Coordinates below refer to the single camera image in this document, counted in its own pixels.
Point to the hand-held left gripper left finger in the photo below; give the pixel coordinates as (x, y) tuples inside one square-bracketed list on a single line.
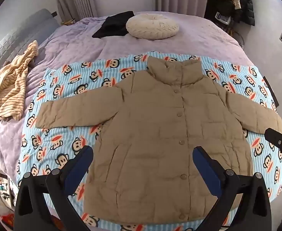
[(80, 168)]

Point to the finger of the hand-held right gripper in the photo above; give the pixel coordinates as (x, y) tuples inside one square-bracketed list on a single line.
[(274, 137)]

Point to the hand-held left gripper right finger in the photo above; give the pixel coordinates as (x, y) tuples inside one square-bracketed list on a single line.
[(206, 170)]

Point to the tan puffer jacket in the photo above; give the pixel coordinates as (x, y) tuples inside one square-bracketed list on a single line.
[(155, 125)]

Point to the monkey print striped blanket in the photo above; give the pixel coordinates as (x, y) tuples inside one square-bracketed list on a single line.
[(59, 134)]

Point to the bedside clutter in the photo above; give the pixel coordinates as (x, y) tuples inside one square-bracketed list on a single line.
[(3, 187)]

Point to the yellow striped garment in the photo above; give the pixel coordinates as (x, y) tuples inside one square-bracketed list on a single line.
[(11, 89)]

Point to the purple bedspread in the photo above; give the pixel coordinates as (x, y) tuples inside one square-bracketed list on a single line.
[(107, 48)]

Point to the white and blue packet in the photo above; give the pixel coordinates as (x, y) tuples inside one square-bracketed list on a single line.
[(222, 18)]

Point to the hanging black coat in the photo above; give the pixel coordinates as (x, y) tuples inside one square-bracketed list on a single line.
[(247, 7)]

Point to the black cloth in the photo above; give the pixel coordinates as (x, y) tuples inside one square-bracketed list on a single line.
[(113, 25)]

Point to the yellow packet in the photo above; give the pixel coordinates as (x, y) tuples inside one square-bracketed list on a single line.
[(68, 21)]

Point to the round cream cushion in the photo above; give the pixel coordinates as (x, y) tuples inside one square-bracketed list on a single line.
[(152, 26)]

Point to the grey padded headboard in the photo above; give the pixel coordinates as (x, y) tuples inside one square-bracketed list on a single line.
[(23, 24)]

